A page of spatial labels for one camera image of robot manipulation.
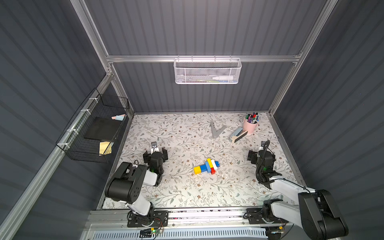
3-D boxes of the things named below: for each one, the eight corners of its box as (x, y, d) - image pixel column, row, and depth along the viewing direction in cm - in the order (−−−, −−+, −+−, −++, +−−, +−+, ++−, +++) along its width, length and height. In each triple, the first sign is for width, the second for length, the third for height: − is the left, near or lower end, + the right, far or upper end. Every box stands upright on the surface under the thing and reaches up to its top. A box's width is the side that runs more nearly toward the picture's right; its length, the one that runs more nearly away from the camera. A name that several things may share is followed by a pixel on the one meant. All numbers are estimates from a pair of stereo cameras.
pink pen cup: (243, 133, 109) (248, 121, 99) (241, 124, 115) (245, 112, 105) (254, 133, 109) (261, 121, 99) (252, 124, 115) (257, 112, 105)
